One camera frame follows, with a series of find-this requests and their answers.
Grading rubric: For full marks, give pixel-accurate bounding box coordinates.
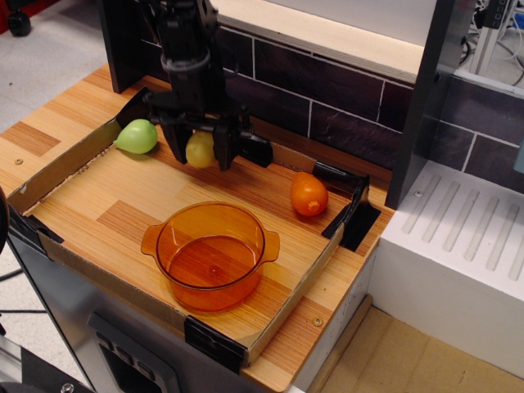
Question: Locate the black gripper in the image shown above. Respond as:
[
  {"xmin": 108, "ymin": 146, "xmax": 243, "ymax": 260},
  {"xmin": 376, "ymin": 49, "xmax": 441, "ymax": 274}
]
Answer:
[{"xmin": 143, "ymin": 48, "xmax": 252, "ymax": 171}]

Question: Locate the yellow toy potato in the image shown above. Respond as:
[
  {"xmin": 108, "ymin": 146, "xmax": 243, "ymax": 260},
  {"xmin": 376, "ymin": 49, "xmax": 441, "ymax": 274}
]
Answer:
[{"xmin": 186, "ymin": 131, "xmax": 216, "ymax": 169}]

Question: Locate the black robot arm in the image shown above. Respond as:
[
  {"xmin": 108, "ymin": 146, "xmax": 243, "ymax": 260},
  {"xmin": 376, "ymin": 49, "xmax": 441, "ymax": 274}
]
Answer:
[{"xmin": 140, "ymin": 1, "xmax": 251, "ymax": 171}]

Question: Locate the orange transparent plastic pot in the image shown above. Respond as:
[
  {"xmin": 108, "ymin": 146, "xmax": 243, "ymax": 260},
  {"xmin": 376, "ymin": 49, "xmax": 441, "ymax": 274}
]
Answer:
[{"xmin": 142, "ymin": 201, "xmax": 280, "ymax": 312}]

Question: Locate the cardboard fence with black tape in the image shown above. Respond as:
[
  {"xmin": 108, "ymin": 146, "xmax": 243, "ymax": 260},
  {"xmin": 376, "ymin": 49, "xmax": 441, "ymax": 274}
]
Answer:
[{"xmin": 1, "ymin": 83, "xmax": 392, "ymax": 391}]

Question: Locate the green toy pear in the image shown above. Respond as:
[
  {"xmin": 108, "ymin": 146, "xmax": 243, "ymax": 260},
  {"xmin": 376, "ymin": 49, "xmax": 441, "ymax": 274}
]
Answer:
[{"xmin": 114, "ymin": 119, "xmax": 158, "ymax": 154}]

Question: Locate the orange toy carrot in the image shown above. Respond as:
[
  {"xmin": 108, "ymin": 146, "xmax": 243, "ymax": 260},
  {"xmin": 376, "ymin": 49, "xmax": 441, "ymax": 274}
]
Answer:
[{"xmin": 291, "ymin": 172, "xmax": 328, "ymax": 216}]

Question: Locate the black caster wheel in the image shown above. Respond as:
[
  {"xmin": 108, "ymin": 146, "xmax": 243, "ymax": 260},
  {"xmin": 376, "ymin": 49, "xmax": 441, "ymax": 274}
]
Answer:
[{"xmin": 7, "ymin": 10, "xmax": 31, "ymax": 37}]

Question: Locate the toy oven control panel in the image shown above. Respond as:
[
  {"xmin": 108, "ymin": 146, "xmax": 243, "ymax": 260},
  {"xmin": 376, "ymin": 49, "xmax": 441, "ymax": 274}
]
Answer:
[{"xmin": 88, "ymin": 314, "xmax": 181, "ymax": 392}]

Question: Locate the white toy sink drainboard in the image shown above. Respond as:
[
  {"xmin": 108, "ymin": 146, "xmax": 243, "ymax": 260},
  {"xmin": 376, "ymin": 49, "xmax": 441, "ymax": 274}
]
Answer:
[{"xmin": 368, "ymin": 162, "xmax": 523, "ymax": 377}]

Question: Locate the dark grey cabinet post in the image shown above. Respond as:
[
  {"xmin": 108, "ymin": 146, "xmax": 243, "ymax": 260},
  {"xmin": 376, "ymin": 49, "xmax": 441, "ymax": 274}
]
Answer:
[{"xmin": 386, "ymin": 0, "xmax": 476, "ymax": 209}]

